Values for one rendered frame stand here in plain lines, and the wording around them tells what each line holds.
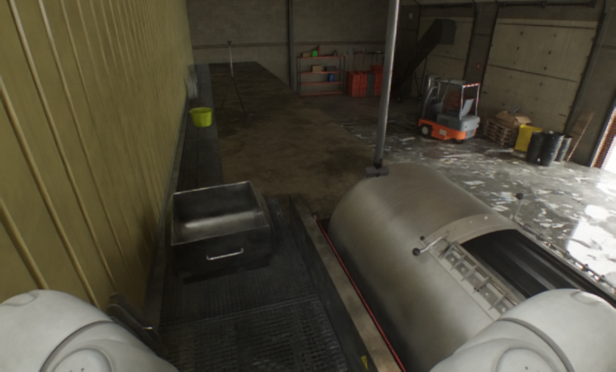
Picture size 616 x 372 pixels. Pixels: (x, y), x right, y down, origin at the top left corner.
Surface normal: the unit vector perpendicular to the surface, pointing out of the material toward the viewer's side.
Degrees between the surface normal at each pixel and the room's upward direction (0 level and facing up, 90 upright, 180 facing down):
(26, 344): 25
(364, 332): 3
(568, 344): 19
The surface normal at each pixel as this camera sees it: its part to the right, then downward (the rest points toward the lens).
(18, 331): -0.15, -0.73
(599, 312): 0.23, -0.80
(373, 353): 0.00, -0.90
